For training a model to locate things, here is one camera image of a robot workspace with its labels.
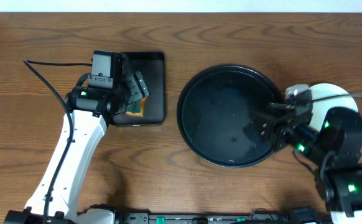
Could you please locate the light green plate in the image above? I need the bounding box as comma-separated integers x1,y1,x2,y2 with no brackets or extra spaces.
309,83,358,132

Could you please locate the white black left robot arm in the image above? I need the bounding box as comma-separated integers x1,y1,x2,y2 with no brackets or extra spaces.
4,72,149,223

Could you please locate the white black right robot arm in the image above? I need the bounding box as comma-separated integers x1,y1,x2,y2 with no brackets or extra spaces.
254,106,362,223

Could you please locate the black rectangular tray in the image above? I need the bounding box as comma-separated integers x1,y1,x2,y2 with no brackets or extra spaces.
112,52,166,126

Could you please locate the black round tray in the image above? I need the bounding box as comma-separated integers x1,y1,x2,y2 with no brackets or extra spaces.
177,65,282,168

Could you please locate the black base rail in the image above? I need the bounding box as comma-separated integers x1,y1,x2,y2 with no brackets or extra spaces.
87,205,318,224

